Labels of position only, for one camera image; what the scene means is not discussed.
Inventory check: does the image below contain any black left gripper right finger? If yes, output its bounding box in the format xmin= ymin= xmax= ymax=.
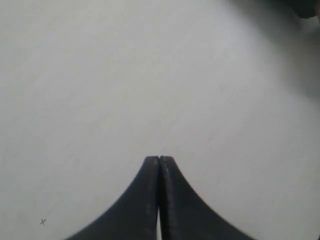
xmin=158 ymin=156 xmax=252 ymax=240

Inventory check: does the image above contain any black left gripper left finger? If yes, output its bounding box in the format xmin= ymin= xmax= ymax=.
xmin=68 ymin=156 xmax=160 ymax=240

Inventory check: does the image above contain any black sleeve forearm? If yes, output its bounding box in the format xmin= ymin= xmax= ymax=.
xmin=291 ymin=0 xmax=320 ymax=19

